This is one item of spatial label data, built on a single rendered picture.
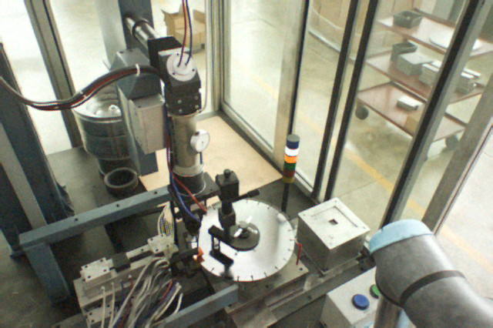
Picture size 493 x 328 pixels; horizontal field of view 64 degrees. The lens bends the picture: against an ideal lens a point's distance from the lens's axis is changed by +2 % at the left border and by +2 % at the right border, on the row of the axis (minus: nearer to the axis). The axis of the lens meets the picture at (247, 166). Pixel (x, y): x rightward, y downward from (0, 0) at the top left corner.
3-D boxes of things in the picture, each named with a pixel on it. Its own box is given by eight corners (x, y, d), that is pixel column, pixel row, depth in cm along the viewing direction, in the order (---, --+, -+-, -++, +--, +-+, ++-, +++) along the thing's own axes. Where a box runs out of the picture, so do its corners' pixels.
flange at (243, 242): (244, 217, 130) (245, 212, 129) (267, 237, 124) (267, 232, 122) (218, 234, 124) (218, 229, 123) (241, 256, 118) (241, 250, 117)
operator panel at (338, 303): (382, 282, 136) (394, 256, 127) (407, 309, 129) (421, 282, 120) (319, 319, 125) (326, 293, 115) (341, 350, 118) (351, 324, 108)
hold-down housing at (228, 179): (233, 215, 114) (233, 163, 101) (238, 226, 111) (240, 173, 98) (215, 220, 113) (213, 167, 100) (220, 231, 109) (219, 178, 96)
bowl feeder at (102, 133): (147, 139, 196) (136, 73, 173) (169, 174, 176) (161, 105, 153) (83, 156, 184) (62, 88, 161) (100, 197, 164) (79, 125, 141)
